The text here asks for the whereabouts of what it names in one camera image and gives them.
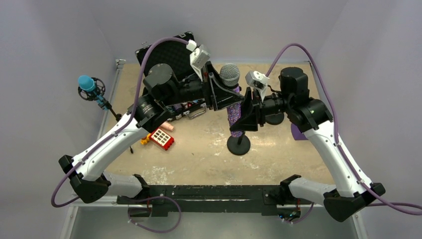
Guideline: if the purple glitter microphone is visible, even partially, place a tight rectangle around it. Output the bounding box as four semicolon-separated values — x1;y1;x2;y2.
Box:
219;63;241;127

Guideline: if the black round-base mic stand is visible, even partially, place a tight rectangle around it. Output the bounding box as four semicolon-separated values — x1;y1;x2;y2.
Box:
226;131;251;156

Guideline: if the blue toy microphone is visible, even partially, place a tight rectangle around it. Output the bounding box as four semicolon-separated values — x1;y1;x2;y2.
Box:
78;75;111;111

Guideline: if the black tripod shock-mount stand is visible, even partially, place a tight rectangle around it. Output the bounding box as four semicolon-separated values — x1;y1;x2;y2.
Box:
78;77;134;154

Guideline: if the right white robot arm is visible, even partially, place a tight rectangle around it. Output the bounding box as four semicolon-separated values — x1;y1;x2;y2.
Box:
230;67;386;222

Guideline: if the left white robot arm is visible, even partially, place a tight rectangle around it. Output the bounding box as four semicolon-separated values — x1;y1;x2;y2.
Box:
59;62;243;203

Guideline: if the purple metronome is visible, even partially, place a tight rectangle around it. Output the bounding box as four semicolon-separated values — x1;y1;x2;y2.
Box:
291;124;307;141

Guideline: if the black poker chip case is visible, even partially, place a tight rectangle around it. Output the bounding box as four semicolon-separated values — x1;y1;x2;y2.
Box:
143;41;206;122

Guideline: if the pink plastic cylinder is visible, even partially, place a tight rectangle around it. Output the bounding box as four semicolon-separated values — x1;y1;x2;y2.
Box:
160;122;174;131

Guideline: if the red toy block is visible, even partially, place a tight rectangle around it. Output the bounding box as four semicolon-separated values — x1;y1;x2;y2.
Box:
149;128;175;151

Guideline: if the yellow orange toy piece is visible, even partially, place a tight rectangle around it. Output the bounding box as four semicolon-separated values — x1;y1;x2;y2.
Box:
140;135;150;145

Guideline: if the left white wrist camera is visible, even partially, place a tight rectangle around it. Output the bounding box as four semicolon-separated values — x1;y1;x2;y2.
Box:
186;40;211;81

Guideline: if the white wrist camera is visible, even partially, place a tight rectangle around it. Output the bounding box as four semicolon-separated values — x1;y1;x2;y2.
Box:
245;70;269;102
186;40;211;81

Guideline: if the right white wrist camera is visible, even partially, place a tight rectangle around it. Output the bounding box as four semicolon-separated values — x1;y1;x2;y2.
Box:
245;70;269;102

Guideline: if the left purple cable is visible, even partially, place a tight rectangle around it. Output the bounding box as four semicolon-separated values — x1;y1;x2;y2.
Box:
50;36;192;209

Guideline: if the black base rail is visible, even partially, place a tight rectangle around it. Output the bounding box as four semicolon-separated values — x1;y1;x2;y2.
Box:
116;185;310;217

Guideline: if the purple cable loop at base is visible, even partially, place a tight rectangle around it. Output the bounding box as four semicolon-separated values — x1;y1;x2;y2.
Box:
127;196;182;234

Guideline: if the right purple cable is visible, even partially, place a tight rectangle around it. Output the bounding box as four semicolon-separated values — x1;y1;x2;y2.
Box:
265;43;422;217

